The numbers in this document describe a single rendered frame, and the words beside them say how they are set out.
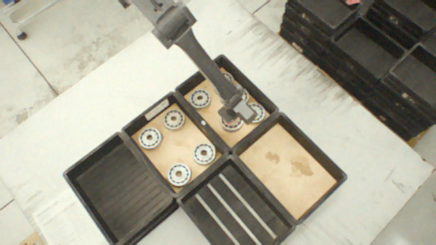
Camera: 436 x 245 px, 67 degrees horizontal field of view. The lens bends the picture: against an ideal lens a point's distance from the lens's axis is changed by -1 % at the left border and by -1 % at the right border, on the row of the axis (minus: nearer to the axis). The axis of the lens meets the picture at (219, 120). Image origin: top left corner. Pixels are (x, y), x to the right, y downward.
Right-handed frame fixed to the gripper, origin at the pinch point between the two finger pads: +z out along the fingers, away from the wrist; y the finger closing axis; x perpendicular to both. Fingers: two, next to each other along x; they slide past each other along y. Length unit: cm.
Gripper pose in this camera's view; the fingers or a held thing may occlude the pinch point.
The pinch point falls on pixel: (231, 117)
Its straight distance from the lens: 137.4
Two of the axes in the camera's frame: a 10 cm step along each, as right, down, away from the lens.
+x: -6.7, -7.1, 2.4
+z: -0.2, 3.3, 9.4
